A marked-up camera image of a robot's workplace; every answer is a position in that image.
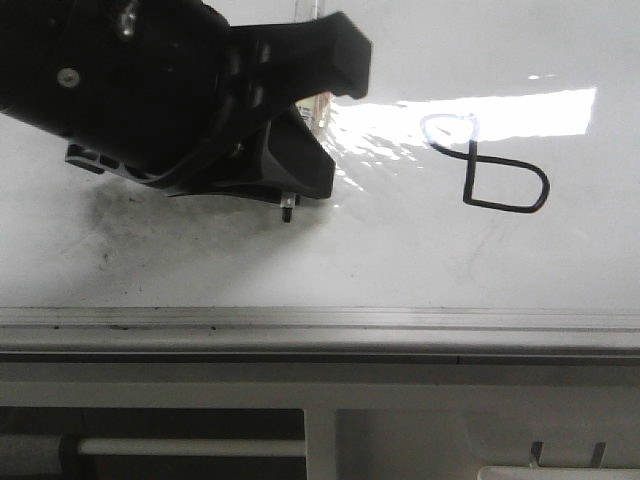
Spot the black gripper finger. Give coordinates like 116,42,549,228
231,12,372,108
167,107,335,200

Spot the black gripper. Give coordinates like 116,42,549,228
1,1,266,188

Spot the white black-ink whiteboard marker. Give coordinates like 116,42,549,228
280,0,332,223

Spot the white horizontal rod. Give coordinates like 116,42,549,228
77,438,307,458

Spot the white whiteboard with aluminium frame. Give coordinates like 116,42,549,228
1,1,639,357

